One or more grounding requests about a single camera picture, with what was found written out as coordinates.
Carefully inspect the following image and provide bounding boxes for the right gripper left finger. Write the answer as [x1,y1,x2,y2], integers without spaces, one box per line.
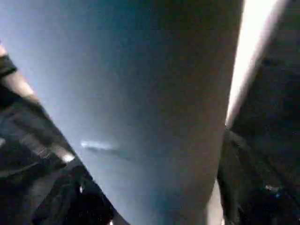
[32,163,116,225]

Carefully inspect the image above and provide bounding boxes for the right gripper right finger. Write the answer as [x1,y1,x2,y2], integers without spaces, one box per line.
[216,127,300,225]

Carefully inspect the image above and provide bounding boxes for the white plastic table leg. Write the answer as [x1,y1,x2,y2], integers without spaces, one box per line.
[0,0,245,225]

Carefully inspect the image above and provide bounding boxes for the black mat cloth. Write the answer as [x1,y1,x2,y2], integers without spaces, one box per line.
[0,0,300,225]

